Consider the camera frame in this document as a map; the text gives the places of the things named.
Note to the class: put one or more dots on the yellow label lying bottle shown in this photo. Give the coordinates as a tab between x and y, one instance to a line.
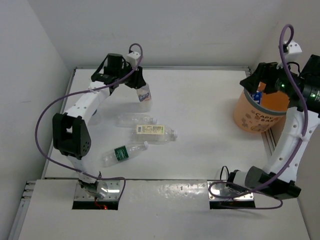
155	134

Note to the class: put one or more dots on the clear unlabelled lying bottle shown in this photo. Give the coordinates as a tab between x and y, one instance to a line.
128	120

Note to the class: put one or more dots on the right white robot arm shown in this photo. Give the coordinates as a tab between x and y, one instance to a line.
278	177

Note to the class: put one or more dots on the blue label bottle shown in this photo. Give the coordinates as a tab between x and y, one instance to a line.
257	97
95	119

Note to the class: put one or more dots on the green label lying bottle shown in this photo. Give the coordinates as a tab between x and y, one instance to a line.
123	153

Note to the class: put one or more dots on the metal base plate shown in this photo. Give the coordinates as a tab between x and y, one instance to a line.
219	192
102	190

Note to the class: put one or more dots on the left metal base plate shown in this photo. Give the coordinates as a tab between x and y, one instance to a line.
102	190

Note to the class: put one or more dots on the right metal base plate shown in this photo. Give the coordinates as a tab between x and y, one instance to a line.
219	192

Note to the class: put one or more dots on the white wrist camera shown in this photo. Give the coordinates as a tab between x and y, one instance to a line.
293	51
132	58

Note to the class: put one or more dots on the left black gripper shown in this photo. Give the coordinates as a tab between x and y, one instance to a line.
137	80

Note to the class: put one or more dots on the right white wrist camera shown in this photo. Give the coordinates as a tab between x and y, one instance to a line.
293	51

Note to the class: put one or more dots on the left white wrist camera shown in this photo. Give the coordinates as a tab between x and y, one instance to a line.
132	58

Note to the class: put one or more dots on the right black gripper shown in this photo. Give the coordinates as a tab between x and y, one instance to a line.
267	73

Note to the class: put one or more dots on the orange bin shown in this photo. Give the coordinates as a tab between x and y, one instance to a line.
254	118

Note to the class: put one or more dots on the square clear bottle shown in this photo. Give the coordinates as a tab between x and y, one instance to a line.
145	98

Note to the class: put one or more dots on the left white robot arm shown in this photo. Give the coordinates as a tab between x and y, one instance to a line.
70	133

